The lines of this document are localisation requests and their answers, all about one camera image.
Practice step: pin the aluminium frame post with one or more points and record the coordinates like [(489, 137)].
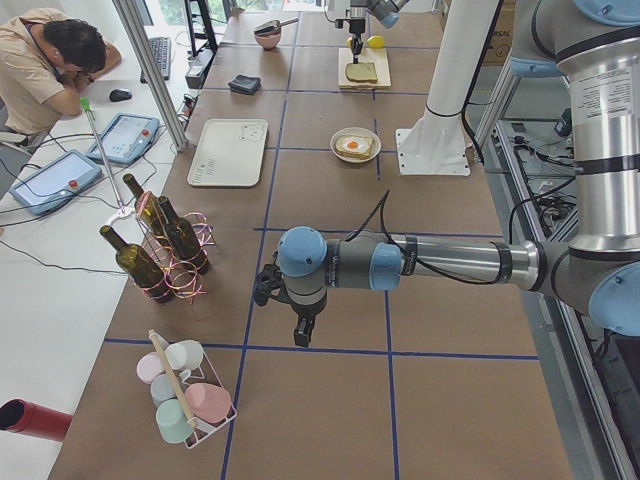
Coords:
[(134, 28)]

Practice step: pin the black computer mouse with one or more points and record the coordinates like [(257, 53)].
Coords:
[(120, 95)]

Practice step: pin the dark wine bottle back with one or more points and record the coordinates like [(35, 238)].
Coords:
[(182, 237)]

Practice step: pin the folded grey cloth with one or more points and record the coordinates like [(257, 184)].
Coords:
[(244, 84)]

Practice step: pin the wooden cutting board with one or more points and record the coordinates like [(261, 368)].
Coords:
[(378, 56)]

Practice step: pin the person in beige shirt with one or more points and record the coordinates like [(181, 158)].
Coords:
[(48, 59)]

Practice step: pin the teach pendant near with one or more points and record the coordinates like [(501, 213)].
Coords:
[(55, 184)]

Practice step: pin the pink bowl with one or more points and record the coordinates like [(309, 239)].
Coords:
[(268, 42)]

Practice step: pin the dark wine bottle front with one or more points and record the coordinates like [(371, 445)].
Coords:
[(146, 274)]

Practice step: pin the copper wire bottle rack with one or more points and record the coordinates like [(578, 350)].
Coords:
[(182, 277)]

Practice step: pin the cream bear tray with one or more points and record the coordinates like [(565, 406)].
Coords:
[(229, 153)]

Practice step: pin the mint green cup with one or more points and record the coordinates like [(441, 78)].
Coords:
[(172, 423)]

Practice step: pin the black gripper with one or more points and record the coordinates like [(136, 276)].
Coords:
[(355, 26), (305, 315)]

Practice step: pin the metal scoop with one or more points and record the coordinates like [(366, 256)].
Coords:
[(273, 27)]

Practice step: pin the teach pendant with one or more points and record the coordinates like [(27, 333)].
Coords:
[(127, 137), (55, 184)]

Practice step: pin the red cylinder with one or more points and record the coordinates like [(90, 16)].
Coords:
[(31, 419)]

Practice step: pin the dark wine bottle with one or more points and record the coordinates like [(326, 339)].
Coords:
[(182, 237), (146, 274), (146, 206)]

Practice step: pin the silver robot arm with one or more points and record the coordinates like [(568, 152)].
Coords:
[(354, 13), (595, 44)]

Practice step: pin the white cup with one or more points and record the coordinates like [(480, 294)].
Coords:
[(185, 354)]

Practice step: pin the bread slice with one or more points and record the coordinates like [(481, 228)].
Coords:
[(363, 72)]

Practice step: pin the black keyboard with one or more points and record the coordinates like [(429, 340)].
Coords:
[(161, 49)]

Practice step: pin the grey blue cup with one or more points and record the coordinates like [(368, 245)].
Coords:
[(161, 390)]

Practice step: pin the metal rod with stand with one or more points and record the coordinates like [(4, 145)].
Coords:
[(122, 211)]

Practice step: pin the white wire cup rack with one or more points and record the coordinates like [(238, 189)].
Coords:
[(181, 380)]

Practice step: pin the white round plate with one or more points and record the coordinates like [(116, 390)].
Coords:
[(360, 132)]

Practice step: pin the yellow lemon right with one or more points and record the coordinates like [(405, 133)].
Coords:
[(376, 42)]

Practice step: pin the teach pendant far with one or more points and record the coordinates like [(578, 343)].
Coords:
[(127, 137)]

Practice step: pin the light pink cup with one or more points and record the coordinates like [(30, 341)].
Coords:
[(149, 367)]

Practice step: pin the toast with fried egg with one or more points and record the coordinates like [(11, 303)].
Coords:
[(354, 146)]

